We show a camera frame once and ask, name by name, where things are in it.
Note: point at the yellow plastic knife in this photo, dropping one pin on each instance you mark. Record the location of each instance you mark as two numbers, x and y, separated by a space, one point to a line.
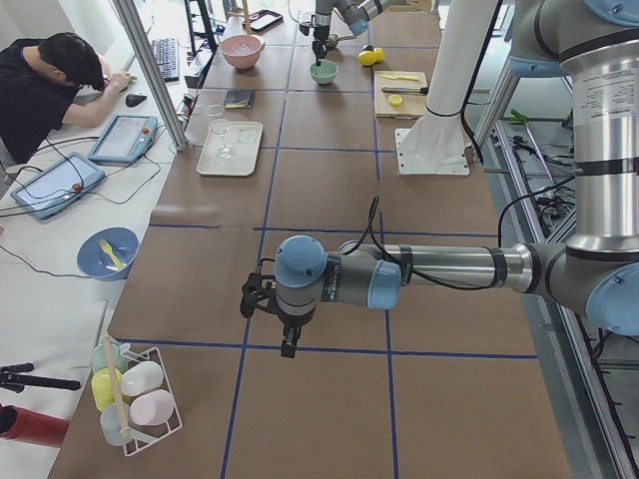
400 77

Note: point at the red cylinder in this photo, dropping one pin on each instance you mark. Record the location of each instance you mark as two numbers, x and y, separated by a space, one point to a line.
32 427

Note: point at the pink bowl with ice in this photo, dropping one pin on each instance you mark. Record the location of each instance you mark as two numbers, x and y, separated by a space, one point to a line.
243 51

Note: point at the black handled knife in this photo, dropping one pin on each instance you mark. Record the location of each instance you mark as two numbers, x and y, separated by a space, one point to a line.
405 90

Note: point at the half lemon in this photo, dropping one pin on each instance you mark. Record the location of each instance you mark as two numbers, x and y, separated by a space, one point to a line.
395 100

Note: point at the cream serving tray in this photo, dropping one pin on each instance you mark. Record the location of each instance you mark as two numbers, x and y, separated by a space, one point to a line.
245 137

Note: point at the far teach pendant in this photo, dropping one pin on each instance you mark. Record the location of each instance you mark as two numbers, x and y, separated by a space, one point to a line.
125 139

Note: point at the blue bowl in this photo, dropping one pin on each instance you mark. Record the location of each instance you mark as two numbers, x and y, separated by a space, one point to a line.
94 263

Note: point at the near teach pendant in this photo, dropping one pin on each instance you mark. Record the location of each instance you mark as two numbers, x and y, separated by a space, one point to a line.
53 190

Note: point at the pink plastic cup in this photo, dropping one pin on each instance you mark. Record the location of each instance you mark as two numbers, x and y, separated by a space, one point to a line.
152 408

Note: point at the green plastic cup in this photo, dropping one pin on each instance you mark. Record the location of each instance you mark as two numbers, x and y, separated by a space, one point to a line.
119 352

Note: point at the aluminium frame post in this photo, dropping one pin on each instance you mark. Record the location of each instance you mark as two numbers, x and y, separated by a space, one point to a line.
133 26

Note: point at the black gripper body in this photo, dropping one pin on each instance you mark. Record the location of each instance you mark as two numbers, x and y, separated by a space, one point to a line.
319 33
292 329

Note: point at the wooden cutting board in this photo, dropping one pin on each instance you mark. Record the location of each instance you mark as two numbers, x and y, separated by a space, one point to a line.
413 105

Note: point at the clear wine glass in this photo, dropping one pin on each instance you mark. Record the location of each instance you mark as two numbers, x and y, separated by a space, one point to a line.
219 127

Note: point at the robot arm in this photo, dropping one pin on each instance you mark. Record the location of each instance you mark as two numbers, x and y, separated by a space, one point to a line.
594 273
355 15

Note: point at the yellow plastic fork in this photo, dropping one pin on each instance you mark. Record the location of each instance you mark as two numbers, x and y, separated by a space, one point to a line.
108 250

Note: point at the yellow plastic cup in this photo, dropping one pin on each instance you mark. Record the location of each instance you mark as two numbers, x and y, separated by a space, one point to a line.
102 389

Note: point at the metal ice scoop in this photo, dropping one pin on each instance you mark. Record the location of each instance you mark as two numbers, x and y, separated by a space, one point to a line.
334 39

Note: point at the wooden rack handle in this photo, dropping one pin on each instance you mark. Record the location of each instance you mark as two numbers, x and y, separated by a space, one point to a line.
125 428

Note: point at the clear plastic cup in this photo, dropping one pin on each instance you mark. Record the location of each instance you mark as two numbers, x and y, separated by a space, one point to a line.
111 426

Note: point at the white wire cup rack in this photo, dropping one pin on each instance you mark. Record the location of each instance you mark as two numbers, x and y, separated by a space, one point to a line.
143 437

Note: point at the dark sponge pad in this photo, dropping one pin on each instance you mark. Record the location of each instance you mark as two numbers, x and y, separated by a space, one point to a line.
239 99

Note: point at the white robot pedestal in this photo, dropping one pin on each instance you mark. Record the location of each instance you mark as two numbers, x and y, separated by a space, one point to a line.
435 143

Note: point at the mint green bowl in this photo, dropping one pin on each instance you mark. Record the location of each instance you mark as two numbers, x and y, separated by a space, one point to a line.
323 72

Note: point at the black keyboard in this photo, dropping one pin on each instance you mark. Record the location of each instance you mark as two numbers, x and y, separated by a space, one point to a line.
166 55

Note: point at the yellow lemon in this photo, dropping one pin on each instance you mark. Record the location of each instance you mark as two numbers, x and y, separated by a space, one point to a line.
367 58

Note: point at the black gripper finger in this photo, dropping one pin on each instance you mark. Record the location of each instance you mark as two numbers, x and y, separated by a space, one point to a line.
319 59
291 336

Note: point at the person in black shirt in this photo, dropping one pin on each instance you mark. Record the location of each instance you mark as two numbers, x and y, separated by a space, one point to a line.
49 83

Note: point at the small glass dish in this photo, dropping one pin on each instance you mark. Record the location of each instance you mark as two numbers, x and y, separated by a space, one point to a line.
215 111

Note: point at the teach pendant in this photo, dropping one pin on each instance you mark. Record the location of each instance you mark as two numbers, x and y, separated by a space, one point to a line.
53 190
125 139

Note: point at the white plastic cup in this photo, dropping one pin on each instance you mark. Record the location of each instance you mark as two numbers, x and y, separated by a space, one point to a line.
142 378

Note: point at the black computer mouse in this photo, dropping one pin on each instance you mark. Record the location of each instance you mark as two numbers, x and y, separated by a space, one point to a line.
134 99

